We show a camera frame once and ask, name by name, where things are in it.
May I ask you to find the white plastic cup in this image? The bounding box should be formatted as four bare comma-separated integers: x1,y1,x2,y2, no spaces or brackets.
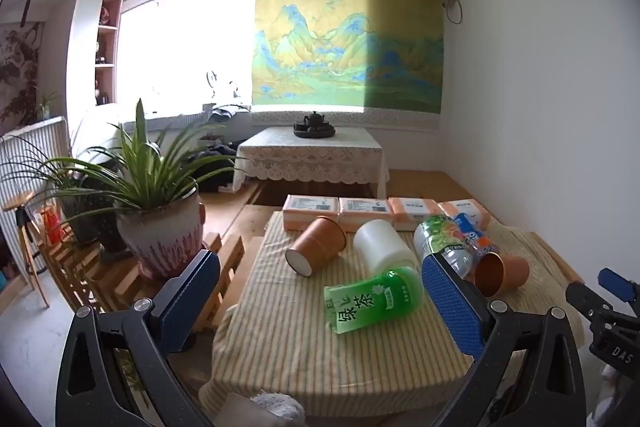
353,219,417,275

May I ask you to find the plant in dark pot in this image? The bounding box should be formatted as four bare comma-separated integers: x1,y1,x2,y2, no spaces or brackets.
0,127,132,255

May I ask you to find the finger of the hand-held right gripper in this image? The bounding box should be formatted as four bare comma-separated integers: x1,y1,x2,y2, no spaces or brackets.
598,267,640,305
566,281,621,325

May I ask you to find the wooden stool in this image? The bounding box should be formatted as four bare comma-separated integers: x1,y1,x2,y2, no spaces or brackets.
0,189,51,308

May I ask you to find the orange cup with white base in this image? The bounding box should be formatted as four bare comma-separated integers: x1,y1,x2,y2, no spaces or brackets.
285,215,347,278

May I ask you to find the orange plastic bag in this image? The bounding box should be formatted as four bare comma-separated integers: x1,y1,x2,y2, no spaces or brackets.
40,204,68,245

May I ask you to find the clear bottle green orange label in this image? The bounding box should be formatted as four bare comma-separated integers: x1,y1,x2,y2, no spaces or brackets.
413,214,473,278

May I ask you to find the dark tea tray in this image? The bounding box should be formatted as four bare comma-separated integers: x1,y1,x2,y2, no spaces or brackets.
292,122,337,139

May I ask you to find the plant in pink white pot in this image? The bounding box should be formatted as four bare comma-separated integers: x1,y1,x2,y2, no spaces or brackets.
30,99,251,280

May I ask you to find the small green plant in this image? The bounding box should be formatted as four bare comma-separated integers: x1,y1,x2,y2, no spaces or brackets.
32,92,61,120

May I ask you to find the dark bag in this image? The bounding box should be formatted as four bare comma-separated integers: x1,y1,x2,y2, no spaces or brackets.
192,139,241,192

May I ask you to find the ink painting wall scroll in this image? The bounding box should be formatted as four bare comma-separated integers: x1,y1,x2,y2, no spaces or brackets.
0,22,46,128

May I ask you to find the white wall shelf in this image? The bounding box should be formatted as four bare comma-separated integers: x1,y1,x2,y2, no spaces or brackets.
92,0,123,108

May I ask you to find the table with lace cloth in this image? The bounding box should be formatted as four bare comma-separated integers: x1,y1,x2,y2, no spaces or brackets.
232,127,391,198

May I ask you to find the green tea bottle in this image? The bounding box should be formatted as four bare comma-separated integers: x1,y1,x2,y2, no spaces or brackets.
323,266,426,337

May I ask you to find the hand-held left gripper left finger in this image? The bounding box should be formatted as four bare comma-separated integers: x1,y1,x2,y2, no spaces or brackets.
55,249,223,427

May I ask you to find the pile of grey clothes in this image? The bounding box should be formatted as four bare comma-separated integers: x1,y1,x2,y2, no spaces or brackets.
202,104,251,122

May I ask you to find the clear bottle blue label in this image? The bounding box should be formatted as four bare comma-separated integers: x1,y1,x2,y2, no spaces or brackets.
452,213,501,258

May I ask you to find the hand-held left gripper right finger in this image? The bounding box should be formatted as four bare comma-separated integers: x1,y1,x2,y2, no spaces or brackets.
421,251,587,427

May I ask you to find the white fuzzy clothing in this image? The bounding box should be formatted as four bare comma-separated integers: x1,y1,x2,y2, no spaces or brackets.
250,389,306,427

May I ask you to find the striped folding screen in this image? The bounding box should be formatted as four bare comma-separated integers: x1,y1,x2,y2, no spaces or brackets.
0,116,71,288

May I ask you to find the striped beige tablecloth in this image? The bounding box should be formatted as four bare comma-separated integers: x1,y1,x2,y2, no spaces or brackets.
200,209,586,418

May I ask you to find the wooden slatted plant rack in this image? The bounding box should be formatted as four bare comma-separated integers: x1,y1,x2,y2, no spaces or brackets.
37,232,246,343

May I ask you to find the landscape painting roller blind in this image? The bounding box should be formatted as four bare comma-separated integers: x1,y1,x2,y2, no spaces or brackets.
250,0,446,115

